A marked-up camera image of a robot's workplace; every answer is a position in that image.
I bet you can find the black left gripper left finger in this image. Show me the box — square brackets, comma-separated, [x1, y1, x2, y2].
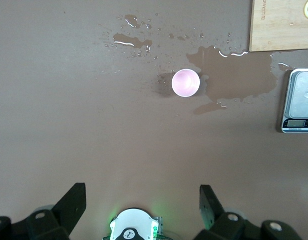
[26, 182, 87, 240]

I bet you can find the pink plastic cup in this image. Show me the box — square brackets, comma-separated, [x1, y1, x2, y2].
[171, 68, 201, 98]

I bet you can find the wooden cutting board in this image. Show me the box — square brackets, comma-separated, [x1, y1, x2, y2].
[249, 0, 308, 53]

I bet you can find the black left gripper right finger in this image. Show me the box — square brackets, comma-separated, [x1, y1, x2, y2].
[195, 184, 246, 240]

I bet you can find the silver digital kitchen scale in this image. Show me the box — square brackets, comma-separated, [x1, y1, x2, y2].
[280, 68, 308, 134]

